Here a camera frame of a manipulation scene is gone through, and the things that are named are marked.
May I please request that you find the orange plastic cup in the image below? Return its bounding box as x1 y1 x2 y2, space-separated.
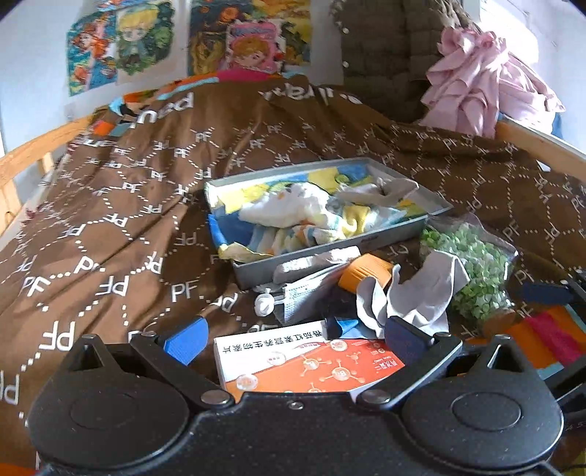
338 254 393 294

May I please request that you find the blond boy cartoon poster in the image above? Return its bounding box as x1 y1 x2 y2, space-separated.
115 1 177 84

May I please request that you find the pink anime girl poster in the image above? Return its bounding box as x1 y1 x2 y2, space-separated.
223 19 286 74

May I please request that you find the pink crumpled garment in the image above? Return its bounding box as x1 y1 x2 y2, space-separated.
419 27 565 139

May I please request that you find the wooden bed frame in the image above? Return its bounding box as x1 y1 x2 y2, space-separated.
0 115 91 233

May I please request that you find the white soft cloth toy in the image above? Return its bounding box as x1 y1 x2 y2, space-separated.
238 182 342 229

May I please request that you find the brown quilted jacket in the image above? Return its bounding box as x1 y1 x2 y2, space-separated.
330 0 477 123

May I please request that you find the grey sock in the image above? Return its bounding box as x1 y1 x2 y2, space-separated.
356 250 470 339

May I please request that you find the brown patterned PF blanket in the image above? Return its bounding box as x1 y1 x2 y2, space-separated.
1 77 585 468

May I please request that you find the orange white medicine box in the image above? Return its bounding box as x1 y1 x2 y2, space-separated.
214 321 404 399

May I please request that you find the bag of green beads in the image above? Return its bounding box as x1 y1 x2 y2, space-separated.
420 213 518 324

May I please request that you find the orange hair girl poster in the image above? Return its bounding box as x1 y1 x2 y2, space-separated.
67 11 117 96

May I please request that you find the packaged face mask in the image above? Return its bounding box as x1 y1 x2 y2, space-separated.
253 263 350 326

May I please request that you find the grey metal storage tray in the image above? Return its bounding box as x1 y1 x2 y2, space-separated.
205 157 453 289

